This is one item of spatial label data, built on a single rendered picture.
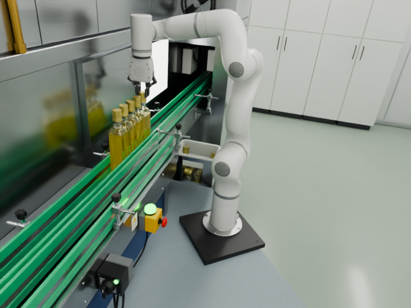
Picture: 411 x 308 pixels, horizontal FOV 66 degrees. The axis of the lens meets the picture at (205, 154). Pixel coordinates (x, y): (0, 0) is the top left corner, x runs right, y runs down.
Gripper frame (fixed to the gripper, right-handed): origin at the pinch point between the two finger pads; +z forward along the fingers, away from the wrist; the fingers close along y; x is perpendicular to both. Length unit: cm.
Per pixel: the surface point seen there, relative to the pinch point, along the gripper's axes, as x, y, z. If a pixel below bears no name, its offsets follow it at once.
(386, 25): 365, 181, -13
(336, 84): 365, 139, 70
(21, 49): -50, -13, -24
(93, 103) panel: -19.8, -12.0, 0.9
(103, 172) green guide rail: -30.5, -3.6, 24.9
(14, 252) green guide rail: -76, -4, 24
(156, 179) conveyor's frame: -21.8, 15.3, 28.9
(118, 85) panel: 0.7, -11.9, -1.1
